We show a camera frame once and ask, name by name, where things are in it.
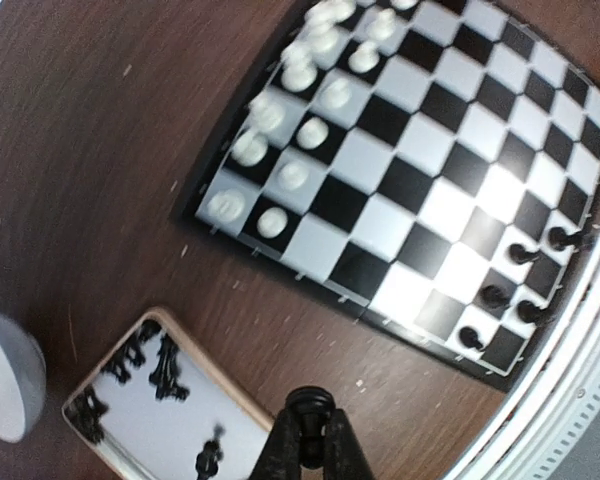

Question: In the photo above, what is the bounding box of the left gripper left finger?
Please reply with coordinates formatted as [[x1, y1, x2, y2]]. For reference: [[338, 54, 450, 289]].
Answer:
[[249, 407, 302, 480]]

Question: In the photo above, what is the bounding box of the white ceramic bowl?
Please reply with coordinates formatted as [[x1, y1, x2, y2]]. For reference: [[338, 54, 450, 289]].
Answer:
[[0, 313, 47, 443]]

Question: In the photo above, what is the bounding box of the wooden rimmed black tray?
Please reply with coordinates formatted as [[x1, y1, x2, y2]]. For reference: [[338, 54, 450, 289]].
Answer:
[[62, 307, 274, 479]]

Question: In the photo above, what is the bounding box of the aluminium front rail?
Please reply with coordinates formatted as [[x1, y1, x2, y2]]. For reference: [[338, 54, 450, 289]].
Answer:
[[445, 245, 600, 479]]

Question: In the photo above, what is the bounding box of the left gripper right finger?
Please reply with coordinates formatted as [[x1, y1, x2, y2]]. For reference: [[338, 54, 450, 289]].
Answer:
[[323, 409, 375, 480]]

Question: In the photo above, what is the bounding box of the black grey chessboard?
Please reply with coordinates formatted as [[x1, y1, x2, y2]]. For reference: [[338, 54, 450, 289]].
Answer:
[[180, 1, 600, 391]]

